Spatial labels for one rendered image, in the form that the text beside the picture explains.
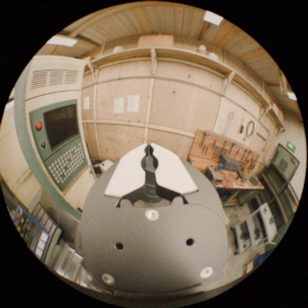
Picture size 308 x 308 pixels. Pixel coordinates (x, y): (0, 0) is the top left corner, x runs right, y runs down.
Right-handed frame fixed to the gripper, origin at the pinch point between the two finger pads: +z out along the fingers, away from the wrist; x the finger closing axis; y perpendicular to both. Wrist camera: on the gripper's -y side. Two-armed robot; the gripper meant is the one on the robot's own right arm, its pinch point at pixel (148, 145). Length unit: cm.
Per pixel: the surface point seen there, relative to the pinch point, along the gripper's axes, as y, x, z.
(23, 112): -13.6, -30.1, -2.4
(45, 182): 7.7, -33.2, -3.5
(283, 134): -34, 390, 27
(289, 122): -81, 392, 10
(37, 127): -11, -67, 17
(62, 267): 73, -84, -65
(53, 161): 17, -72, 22
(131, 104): -6, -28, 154
